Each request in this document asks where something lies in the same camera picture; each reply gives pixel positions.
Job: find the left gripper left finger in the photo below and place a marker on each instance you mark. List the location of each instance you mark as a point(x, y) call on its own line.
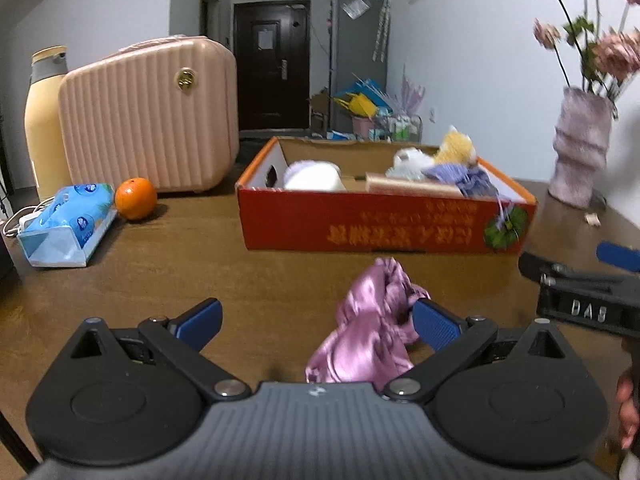
point(178, 342)

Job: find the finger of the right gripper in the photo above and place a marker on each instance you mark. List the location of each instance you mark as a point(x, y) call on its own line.
point(622, 257)

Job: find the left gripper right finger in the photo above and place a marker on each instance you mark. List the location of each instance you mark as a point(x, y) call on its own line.
point(456, 342)

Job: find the purple satin bonnet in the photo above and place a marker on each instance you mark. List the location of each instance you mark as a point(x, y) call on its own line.
point(373, 329)

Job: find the white yellow plush toy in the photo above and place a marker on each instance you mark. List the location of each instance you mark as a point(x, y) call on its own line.
point(456, 148)

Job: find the lilac fluffy plush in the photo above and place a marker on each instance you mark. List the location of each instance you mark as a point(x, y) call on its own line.
point(306, 172)

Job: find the white round soft ball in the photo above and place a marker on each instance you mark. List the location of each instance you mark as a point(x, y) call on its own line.
point(331, 184)

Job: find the person right hand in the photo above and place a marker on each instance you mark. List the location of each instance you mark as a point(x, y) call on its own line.
point(628, 415)

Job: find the fallen rose petal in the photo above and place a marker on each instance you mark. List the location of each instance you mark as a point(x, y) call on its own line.
point(593, 219)

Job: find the pink textured vase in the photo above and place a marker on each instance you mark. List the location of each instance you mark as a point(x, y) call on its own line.
point(581, 141)

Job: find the orange tangerine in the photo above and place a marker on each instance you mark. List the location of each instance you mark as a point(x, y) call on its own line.
point(135, 199)

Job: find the light blue tissue pack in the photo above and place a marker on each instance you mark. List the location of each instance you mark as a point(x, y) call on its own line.
point(68, 231)

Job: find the dried pink roses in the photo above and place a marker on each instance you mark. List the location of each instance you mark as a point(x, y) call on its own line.
point(608, 57)

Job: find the red cardboard box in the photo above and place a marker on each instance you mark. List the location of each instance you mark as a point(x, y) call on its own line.
point(356, 220)

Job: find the pink ribbed hard case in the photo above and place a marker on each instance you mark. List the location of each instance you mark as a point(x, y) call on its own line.
point(165, 110)

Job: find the purple feather decoration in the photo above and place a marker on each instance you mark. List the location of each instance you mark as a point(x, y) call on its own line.
point(411, 95)

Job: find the blue yellow bags pile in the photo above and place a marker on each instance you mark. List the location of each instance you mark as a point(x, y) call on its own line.
point(365, 98)

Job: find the cream thermos jug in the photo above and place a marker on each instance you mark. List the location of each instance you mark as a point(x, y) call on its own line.
point(42, 121)

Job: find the dark entrance door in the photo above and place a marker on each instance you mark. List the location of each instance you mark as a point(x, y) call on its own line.
point(271, 45)

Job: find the grey refrigerator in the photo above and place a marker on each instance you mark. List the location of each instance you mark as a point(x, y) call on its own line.
point(353, 32)

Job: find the white charger with cable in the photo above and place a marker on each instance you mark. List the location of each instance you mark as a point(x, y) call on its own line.
point(23, 218)

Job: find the wire rack with bottles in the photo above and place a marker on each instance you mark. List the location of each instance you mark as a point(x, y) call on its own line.
point(398, 128)

